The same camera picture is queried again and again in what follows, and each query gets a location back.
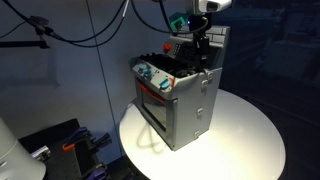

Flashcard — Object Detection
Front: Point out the orange clamp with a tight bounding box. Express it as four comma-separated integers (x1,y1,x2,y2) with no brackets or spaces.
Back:
61,143,76,152

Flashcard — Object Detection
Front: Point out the black webcam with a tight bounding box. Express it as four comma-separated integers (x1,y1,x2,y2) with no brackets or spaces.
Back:
29,15,50,28

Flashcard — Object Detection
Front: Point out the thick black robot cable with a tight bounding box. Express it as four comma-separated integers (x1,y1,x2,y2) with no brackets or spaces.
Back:
0,0,130,49

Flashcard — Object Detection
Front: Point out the thin black camera cable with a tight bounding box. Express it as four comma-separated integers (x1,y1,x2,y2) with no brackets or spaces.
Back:
0,21,28,39

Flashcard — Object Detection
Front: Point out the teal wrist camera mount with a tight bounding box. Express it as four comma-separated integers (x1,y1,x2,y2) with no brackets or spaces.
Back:
169,13,187,32

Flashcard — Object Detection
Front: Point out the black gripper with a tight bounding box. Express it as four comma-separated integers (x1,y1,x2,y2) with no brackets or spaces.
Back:
189,14,211,66

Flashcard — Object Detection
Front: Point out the black camera boom stand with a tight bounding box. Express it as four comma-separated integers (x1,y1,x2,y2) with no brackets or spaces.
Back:
0,26,51,50

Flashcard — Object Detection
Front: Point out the grey toy stove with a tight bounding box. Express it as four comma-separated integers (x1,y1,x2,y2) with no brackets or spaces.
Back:
128,24,233,153

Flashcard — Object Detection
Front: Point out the white rounded housing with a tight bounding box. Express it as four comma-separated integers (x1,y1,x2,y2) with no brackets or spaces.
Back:
0,116,47,180

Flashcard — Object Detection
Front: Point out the black handled clamp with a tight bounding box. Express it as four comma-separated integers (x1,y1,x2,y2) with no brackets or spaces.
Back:
92,132,113,148

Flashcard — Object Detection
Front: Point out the purple handled clamp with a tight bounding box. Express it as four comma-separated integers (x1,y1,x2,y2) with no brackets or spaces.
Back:
81,162,108,180
66,126,92,145

